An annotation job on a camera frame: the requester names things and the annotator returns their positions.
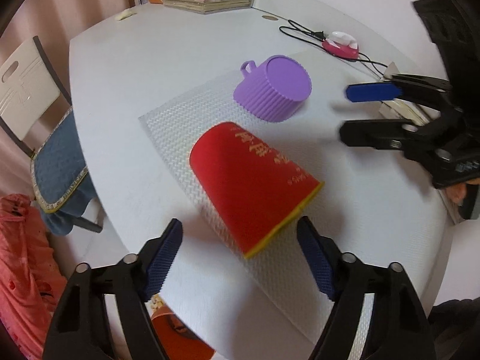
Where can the open book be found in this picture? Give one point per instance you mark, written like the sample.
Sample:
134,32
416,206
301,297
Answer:
401,110

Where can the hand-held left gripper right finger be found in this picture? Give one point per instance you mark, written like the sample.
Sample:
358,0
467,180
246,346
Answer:
317,262

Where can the red printed bag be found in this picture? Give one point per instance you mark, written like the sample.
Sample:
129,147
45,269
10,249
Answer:
176,333

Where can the dark cloth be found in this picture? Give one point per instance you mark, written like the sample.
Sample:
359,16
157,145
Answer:
455,330

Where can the blue seat cushion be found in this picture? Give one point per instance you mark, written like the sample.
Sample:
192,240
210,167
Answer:
60,157

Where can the red paper cup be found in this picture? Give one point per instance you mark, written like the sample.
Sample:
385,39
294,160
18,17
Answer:
247,180

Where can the white textured mat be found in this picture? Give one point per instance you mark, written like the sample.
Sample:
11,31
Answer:
180,127

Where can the round table grommet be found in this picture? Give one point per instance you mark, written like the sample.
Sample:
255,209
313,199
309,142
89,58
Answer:
268,17

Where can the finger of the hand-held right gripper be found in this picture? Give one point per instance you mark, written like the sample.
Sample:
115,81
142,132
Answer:
375,133
371,92

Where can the orange-pink cloth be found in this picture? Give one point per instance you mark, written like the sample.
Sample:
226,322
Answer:
26,270

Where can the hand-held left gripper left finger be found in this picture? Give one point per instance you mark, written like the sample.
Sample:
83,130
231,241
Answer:
161,262

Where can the person's right hand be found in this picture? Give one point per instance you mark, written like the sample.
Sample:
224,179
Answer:
457,194

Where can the white chair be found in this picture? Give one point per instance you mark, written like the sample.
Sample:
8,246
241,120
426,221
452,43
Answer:
22,93

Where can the purple ribbed cup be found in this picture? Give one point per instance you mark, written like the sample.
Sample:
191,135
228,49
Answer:
277,90

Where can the small white lump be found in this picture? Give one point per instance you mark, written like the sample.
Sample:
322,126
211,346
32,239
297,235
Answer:
124,15

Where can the pink and white device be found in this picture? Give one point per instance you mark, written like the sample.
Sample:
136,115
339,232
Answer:
341,47

